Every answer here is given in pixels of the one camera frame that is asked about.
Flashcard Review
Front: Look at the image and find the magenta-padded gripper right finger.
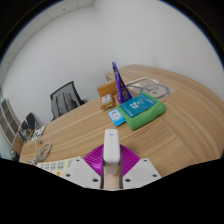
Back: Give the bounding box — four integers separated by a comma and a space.
118, 144, 162, 190

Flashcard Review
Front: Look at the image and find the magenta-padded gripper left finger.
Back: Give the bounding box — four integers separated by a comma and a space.
64, 144, 106, 190

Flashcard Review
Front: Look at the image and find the white block charger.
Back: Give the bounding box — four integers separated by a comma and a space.
102, 128, 121, 174

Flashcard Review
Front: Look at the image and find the cream power strip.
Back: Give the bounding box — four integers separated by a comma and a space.
34, 155, 83, 178

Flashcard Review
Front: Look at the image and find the green folded cloth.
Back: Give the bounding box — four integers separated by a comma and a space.
116, 91, 167, 131

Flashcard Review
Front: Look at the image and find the white and green leaflet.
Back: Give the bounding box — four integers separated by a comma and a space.
31, 124, 48, 141

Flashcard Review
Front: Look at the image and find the small blue packet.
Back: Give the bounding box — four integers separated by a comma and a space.
107, 108, 127, 128

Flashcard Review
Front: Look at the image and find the teal flat packet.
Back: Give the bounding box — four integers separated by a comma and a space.
118, 92, 158, 118

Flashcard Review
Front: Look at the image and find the grey backpack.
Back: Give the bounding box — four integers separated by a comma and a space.
54, 92, 79, 116

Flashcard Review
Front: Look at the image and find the small black chair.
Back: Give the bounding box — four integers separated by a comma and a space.
25, 112, 38, 131

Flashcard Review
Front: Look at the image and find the small yellow packet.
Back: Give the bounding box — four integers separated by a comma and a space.
100, 93, 116, 111

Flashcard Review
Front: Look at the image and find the clear plastic bag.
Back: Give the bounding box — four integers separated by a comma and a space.
125, 77, 176, 100

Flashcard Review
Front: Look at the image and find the black mesh office chair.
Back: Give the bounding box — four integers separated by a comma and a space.
49, 80, 88, 122

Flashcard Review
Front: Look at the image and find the wooden shelf unit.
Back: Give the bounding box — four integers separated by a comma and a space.
0, 98, 24, 156

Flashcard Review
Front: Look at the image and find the purple stand-up pouch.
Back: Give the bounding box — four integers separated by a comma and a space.
111, 61, 133, 104

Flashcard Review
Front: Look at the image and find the white coiled power cable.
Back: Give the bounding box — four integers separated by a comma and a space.
26, 139, 53, 166

